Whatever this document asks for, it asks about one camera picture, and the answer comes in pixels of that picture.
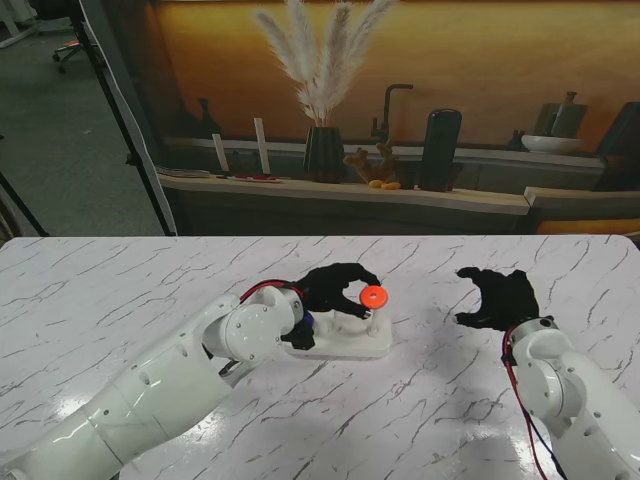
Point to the white Hanoi tower base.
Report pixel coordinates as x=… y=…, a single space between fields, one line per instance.
x=360 y=348

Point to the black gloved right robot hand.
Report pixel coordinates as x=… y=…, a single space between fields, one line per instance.
x=510 y=300

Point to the tall white candle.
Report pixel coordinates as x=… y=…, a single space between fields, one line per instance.
x=262 y=147

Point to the office chair base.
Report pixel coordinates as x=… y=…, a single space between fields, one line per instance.
x=67 y=52

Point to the white bowl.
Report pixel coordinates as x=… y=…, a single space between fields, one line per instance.
x=550 y=145

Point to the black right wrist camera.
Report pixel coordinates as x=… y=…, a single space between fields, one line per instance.
x=507 y=359

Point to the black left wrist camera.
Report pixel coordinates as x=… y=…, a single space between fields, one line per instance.
x=299 y=337

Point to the black kitchen faucet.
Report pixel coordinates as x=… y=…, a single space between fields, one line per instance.
x=387 y=110

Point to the dark ribbed vase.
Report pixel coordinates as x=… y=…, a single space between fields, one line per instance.
x=325 y=155

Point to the tray with red pieces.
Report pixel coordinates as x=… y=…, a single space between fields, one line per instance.
x=250 y=178

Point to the short white candle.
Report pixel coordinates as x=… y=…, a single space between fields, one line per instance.
x=220 y=152

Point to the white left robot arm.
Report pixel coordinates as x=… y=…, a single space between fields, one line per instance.
x=175 y=380

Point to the orange kitchen backdrop banner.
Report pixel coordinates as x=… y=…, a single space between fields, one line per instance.
x=500 y=60

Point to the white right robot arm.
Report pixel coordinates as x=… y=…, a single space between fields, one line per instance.
x=565 y=385

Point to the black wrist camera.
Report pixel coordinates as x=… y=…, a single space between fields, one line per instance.
x=299 y=337
x=507 y=359

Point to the black tripod stand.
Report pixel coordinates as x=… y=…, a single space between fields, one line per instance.
x=20 y=205
x=132 y=140

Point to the tall dark glass bottle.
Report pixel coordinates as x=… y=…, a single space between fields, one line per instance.
x=207 y=122

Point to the squat dark glass bottle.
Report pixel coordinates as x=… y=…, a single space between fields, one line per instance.
x=186 y=122

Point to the short wooden counter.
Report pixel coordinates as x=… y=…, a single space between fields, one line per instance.
x=580 y=196

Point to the white desk frame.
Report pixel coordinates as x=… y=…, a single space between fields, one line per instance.
x=20 y=36

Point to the grey board with bottle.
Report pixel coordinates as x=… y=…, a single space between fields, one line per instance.
x=560 y=117

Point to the brown coral figurine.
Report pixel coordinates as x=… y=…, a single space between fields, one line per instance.
x=372 y=165

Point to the tall black cylinder appliance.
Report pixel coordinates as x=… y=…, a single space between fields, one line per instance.
x=441 y=150

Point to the white pampas grass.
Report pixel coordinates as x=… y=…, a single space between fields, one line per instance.
x=320 y=65

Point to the orange fruit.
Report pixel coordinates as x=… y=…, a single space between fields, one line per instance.
x=385 y=185

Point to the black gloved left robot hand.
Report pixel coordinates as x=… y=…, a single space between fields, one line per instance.
x=325 y=290

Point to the dark angular box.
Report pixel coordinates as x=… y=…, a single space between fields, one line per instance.
x=620 y=150

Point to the stack of plates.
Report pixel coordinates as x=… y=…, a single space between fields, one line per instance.
x=182 y=173

